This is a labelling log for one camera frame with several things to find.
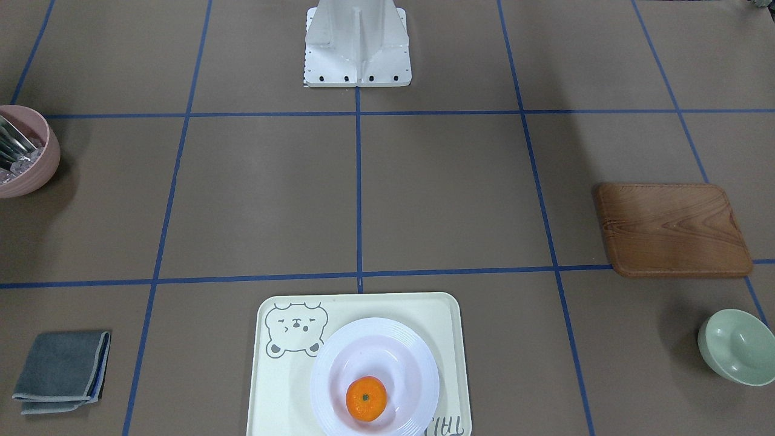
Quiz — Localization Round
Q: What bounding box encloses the white plate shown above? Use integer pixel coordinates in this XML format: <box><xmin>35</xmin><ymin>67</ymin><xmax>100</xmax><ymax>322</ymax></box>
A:
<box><xmin>309</xmin><ymin>317</ymin><xmax>440</xmax><ymax>435</ymax></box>

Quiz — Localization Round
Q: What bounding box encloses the orange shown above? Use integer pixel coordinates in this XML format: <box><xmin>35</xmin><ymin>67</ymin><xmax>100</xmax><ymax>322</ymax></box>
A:
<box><xmin>345</xmin><ymin>375</ymin><xmax>388</xmax><ymax>422</ymax></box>

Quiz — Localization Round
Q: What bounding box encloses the cream bear tray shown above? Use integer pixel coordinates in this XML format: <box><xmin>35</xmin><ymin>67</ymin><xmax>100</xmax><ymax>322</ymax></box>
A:
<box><xmin>246</xmin><ymin>292</ymin><xmax>472</xmax><ymax>435</ymax></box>

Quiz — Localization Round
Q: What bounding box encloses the wooden cutting board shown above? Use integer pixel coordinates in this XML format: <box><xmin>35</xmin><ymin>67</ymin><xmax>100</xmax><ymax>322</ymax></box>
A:
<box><xmin>593</xmin><ymin>182</ymin><xmax>754</xmax><ymax>278</ymax></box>

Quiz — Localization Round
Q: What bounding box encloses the grey folded cloth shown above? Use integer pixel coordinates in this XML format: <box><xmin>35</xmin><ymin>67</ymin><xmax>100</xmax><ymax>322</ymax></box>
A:
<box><xmin>12</xmin><ymin>331</ymin><xmax>113</xmax><ymax>415</ymax></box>

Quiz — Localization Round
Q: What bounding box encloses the pink bowl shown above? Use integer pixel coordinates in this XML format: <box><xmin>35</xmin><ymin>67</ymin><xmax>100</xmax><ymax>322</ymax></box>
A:
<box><xmin>1</xmin><ymin>105</ymin><xmax>61</xmax><ymax>199</ymax></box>

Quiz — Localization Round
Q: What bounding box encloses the metal scoop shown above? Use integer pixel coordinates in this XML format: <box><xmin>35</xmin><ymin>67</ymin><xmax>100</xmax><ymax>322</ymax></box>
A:
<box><xmin>1</xmin><ymin>116</ymin><xmax>42</xmax><ymax>173</ymax></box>

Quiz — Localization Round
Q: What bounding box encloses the green bowl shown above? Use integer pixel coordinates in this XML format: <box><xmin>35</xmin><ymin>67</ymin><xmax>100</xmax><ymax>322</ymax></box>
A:
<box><xmin>697</xmin><ymin>309</ymin><xmax>774</xmax><ymax>387</ymax></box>

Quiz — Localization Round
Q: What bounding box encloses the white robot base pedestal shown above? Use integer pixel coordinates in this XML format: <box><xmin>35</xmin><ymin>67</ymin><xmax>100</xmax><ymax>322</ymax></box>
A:
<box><xmin>303</xmin><ymin>1</ymin><xmax>412</xmax><ymax>88</ymax></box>

